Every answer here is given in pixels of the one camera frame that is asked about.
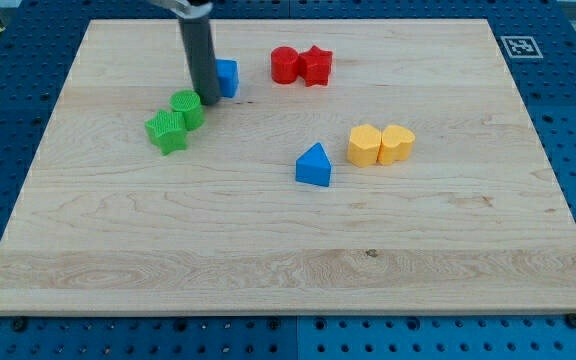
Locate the silver metal rod mount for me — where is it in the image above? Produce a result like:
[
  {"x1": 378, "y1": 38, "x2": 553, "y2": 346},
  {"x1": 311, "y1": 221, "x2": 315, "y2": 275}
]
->
[{"x1": 148, "y1": 0, "x2": 213, "y2": 19}]

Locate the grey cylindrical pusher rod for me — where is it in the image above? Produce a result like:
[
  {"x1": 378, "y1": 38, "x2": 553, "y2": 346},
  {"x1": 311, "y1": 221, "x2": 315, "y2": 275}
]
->
[{"x1": 177, "y1": 14, "x2": 221, "y2": 106}]

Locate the blue cube block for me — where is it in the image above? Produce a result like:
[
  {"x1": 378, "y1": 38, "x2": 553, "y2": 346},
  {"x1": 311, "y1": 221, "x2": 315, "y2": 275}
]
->
[{"x1": 216, "y1": 59, "x2": 239, "y2": 98}]

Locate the green cylinder block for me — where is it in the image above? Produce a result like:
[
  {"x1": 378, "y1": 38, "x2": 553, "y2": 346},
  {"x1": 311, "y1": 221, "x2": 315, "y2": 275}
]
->
[{"x1": 169, "y1": 90, "x2": 204, "y2": 131}]

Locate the red cylinder block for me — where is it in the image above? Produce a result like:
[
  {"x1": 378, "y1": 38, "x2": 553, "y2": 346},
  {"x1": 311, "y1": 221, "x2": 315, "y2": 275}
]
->
[{"x1": 271, "y1": 46, "x2": 299, "y2": 84}]

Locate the green star block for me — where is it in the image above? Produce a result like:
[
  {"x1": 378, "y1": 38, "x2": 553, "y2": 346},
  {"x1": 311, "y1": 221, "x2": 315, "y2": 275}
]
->
[{"x1": 144, "y1": 110, "x2": 187, "y2": 155}]

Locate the red star block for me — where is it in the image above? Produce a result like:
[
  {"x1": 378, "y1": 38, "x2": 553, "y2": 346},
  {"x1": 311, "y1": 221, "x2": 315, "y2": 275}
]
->
[{"x1": 298, "y1": 45, "x2": 333, "y2": 87}]

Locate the blue triangle block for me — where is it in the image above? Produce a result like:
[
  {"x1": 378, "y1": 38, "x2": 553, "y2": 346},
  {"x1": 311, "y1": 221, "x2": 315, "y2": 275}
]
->
[{"x1": 295, "y1": 143, "x2": 332, "y2": 187}]

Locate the yellow hexagon block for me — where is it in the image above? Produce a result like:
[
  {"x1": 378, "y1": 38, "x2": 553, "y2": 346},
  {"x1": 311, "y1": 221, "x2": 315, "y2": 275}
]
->
[{"x1": 347, "y1": 124, "x2": 381, "y2": 167}]

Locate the light wooden board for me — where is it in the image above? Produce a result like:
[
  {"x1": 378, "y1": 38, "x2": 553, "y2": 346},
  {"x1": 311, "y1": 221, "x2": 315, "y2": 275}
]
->
[{"x1": 0, "y1": 19, "x2": 576, "y2": 317}]

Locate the yellow heart block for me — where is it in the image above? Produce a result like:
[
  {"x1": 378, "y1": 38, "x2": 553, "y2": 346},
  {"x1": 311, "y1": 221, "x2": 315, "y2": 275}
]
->
[{"x1": 377, "y1": 125, "x2": 416, "y2": 165}]

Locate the white fiducial marker tag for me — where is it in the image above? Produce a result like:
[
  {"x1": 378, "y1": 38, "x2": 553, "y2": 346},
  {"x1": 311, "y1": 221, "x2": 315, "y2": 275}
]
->
[{"x1": 500, "y1": 35, "x2": 543, "y2": 59}]

